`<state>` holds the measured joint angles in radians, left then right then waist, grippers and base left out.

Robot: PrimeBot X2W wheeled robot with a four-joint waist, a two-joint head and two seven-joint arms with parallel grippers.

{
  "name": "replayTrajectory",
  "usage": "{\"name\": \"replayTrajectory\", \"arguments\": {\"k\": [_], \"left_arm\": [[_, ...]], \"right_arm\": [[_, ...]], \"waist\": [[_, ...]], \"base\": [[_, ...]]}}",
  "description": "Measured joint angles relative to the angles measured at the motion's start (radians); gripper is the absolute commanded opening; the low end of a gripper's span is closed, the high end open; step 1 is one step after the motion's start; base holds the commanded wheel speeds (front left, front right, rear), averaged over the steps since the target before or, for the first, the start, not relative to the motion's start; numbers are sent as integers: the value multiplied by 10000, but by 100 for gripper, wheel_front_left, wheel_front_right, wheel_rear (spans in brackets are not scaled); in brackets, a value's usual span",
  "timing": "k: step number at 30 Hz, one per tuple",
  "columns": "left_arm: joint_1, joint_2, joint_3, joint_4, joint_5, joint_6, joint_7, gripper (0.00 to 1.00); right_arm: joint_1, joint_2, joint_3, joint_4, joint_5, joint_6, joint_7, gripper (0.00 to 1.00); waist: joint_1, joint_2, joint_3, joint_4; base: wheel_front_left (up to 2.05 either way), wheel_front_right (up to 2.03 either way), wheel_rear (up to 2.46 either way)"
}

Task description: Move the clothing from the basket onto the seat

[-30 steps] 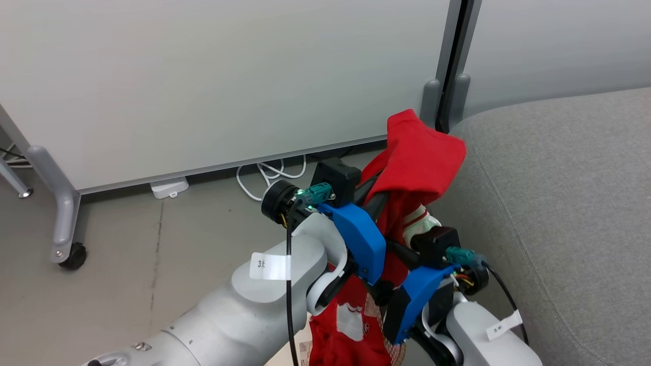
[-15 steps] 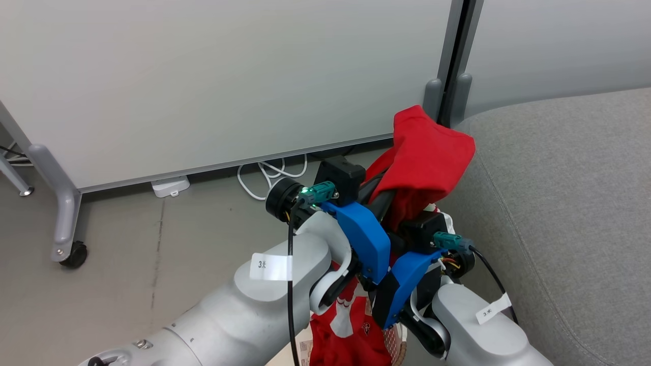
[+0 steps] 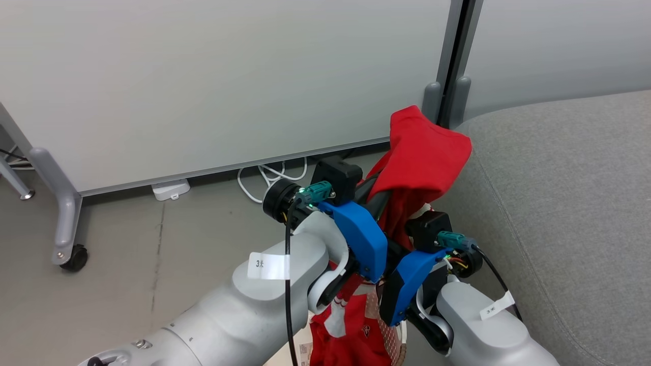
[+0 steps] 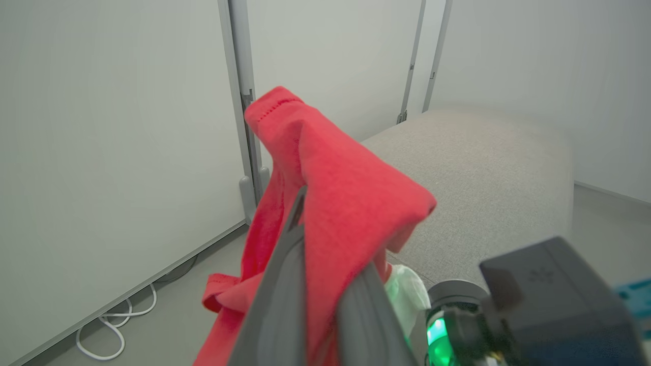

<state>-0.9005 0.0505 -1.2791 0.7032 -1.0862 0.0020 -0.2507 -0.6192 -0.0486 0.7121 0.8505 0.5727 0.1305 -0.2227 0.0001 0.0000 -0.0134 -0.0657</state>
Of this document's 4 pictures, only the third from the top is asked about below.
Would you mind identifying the large white paper cable tag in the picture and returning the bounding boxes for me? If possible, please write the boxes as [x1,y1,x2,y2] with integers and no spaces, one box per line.
[247,252,291,281]

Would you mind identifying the red white sports shorts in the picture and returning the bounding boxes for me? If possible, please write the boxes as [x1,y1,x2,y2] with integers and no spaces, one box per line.
[308,262,403,366]

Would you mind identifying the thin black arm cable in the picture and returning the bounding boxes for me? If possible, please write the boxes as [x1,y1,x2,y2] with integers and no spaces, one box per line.
[284,197,302,366]
[472,245,523,322]

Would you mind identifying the plain red shirt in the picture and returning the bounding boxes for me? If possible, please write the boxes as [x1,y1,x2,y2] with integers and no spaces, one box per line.
[363,105,473,251]

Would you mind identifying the white power adapter box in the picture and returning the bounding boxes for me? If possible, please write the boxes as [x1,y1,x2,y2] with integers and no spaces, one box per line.
[151,178,191,202]

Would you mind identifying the small white paper cable tag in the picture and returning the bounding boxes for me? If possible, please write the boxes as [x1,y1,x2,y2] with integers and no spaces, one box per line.
[479,291,516,321]

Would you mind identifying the grey fabric sofa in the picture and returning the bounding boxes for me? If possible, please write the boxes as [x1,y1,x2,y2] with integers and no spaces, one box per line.
[402,90,651,366]

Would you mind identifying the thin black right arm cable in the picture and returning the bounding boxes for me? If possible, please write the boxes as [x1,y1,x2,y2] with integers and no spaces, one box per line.
[472,245,523,322]

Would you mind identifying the wide white partition panel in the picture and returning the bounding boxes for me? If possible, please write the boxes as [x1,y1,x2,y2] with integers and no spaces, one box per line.
[0,0,453,197]

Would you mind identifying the white looped floor cable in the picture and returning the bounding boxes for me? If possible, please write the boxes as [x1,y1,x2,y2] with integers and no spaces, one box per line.
[237,157,309,204]

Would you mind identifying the narrow white partition panel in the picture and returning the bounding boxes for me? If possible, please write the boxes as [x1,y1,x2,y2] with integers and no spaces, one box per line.
[462,0,651,121]

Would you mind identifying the black floor cable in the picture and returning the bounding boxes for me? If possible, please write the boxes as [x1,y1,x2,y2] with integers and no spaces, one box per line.
[0,147,30,164]

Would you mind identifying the black caster wheel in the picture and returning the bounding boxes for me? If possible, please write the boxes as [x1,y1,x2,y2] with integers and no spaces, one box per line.
[60,245,88,272]

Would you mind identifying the thin grey metal leg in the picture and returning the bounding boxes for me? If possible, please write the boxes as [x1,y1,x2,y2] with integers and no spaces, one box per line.
[0,102,36,201]

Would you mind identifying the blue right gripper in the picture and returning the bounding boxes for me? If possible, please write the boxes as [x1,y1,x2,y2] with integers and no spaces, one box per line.
[379,249,449,327]

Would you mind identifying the grey partition post with feet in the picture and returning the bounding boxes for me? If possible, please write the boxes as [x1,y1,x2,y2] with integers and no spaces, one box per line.
[422,0,485,129]

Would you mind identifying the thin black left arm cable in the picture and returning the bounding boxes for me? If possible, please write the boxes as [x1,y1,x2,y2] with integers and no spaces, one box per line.
[284,197,302,366]

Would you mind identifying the grey partition leg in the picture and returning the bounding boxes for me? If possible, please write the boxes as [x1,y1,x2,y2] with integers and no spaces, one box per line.
[28,147,83,266]

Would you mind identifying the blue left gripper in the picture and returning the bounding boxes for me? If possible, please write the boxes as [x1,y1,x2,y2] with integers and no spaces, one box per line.
[318,173,394,284]

